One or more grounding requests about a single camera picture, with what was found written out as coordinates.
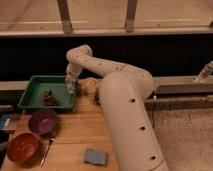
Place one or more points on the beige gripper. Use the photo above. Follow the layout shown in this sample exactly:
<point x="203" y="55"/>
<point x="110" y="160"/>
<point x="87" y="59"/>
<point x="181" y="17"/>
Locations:
<point x="72" y="74"/>

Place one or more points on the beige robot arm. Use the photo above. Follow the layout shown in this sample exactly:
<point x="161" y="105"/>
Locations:
<point x="122" y="93"/>

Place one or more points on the green plastic tray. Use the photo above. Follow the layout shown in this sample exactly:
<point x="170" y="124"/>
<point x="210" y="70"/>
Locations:
<point x="31" y="98"/>

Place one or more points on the blue grey towel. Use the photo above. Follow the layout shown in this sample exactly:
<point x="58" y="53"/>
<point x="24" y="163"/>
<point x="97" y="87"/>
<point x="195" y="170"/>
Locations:
<point x="95" y="157"/>

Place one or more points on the round bread bun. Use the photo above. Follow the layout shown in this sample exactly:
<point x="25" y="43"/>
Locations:
<point x="90" y="85"/>

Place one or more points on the dark grape bunch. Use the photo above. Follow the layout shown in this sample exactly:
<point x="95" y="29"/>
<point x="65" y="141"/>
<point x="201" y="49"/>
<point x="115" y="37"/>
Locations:
<point x="49" y="99"/>

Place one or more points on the purple bowl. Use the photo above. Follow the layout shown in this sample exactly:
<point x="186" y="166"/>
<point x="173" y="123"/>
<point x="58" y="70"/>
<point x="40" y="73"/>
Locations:
<point x="42" y="121"/>

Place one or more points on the metal spoon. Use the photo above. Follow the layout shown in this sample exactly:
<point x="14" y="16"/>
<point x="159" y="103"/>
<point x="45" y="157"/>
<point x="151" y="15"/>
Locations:
<point x="46" y="152"/>

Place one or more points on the blue object at edge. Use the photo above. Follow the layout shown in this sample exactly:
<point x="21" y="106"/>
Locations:
<point x="4" y="122"/>

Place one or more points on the red bowl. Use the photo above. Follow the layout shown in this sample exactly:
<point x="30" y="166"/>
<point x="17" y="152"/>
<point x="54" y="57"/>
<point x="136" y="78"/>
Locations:
<point x="23" y="148"/>

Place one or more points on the left wooden post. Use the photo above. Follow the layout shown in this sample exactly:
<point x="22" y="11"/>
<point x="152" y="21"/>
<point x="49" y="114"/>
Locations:
<point x="65" y="16"/>

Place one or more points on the wooden post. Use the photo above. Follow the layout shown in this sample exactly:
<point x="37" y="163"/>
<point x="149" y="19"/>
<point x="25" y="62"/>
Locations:
<point x="130" y="15"/>
<point x="65" y="16"/>

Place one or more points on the right wooden post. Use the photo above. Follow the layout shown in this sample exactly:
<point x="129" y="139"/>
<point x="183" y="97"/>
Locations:
<point x="130" y="15"/>

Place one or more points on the metal rail bar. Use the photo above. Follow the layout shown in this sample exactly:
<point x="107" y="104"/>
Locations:
<point x="182" y="85"/>

